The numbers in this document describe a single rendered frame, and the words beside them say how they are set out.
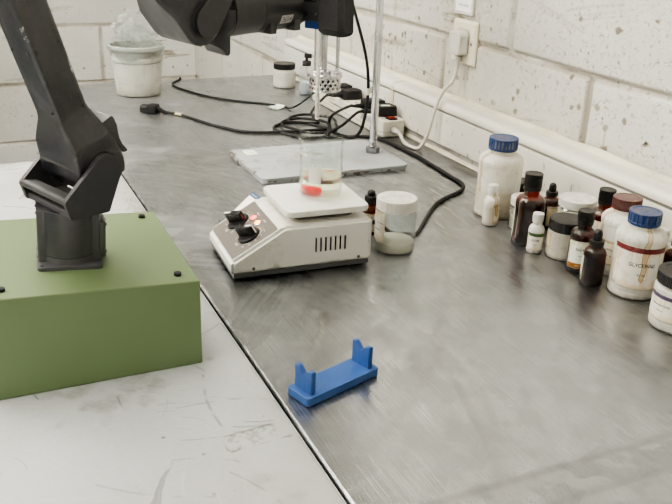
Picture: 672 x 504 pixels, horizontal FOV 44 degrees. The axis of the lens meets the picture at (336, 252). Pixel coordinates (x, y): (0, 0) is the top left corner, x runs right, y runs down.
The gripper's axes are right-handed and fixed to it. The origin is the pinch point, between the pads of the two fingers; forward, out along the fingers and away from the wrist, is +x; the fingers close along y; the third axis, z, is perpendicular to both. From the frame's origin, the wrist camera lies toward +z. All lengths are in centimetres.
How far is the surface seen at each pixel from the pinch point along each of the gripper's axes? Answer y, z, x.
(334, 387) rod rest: -26, -34, -27
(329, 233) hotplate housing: -5.4, -29.6, -3.4
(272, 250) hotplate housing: -1.5, -31.0, -10.5
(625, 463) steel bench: -53, -35, -17
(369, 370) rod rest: -27.0, -33.8, -21.8
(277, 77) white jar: 85, -34, 79
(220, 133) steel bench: 59, -36, 35
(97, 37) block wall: 217, -42, 113
